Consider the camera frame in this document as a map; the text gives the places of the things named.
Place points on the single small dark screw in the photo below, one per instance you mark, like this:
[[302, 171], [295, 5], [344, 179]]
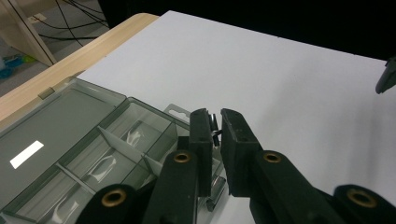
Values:
[[215, 126]]

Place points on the colourful small toys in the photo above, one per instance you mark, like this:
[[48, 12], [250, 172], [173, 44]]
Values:
[[14, 63]]

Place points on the black curtain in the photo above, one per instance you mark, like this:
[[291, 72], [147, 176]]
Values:
[[249, 15]]

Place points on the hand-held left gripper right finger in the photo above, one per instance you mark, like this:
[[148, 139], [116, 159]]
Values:
[[241, 149]]

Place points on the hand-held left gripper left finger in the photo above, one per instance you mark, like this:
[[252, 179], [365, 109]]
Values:
[[199, 149]]

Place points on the clear grey compartment box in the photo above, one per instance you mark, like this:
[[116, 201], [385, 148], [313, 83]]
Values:
[[71, 130]]

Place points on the wooden table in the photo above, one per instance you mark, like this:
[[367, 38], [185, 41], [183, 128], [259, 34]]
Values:
[[77, 59]]

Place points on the white board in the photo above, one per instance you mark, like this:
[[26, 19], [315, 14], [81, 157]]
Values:
[[280, 93]]

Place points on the light wooden shelf unit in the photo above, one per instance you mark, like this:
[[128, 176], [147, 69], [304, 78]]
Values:
[[21, 28]]

